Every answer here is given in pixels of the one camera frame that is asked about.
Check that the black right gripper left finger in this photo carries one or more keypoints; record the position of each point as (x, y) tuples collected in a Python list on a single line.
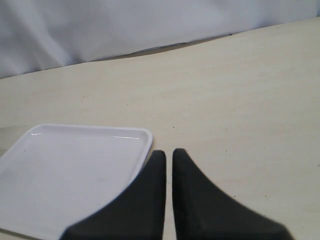
[(138, 213)]

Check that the white backdrop cloth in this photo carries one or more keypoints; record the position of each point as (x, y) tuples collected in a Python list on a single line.
[(37, 35)]

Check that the white plastic tray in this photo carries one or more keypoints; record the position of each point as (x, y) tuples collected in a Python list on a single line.
[(56, 175)]

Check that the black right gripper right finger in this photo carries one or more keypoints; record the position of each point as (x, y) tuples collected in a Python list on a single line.
[(202, 211)]

